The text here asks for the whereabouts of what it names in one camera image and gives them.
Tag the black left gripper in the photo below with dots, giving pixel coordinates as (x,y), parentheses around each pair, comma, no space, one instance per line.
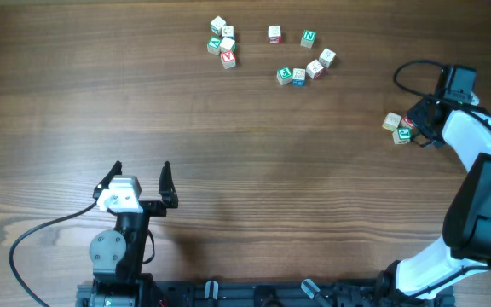
(151,205)

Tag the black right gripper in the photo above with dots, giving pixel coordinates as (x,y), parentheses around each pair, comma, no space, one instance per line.
(419,107)

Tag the red letter wooden block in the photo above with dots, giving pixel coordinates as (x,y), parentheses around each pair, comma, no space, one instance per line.
(406,122)

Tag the green J letter block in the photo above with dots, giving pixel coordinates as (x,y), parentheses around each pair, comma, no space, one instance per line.
(402,135)

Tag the yellow side picture block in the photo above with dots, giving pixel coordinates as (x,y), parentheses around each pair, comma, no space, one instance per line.
(391,122)

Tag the yellow edged picture block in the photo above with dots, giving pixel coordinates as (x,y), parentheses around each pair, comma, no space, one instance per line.
(327,57)

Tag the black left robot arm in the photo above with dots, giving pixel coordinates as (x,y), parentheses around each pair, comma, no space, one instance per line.
(118,254)

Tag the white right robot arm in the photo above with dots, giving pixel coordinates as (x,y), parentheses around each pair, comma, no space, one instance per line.
(464,248)

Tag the snail picture blue block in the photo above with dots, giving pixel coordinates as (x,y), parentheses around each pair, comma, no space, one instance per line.
(298,77)

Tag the green N letter block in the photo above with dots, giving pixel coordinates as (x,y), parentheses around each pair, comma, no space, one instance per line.
(308,38)

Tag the green E letter block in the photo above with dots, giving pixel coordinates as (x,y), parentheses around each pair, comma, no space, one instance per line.
(284,75)

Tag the red V letter block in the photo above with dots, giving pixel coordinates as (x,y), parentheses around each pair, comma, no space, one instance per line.
(228,59)

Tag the green A letter block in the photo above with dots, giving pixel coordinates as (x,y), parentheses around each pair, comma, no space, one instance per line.
(213,45)

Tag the green Z side block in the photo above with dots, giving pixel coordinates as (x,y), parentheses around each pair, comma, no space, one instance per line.
(227,44)

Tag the block with blue side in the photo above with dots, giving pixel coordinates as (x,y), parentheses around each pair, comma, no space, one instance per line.
(227,32)

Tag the plain top far-left block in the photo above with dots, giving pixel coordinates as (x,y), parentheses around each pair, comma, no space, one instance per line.
(217,24)

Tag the block with red side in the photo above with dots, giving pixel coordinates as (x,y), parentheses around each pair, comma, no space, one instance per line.
(274,34)

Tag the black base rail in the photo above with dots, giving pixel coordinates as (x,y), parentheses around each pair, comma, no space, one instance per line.
(187,294)

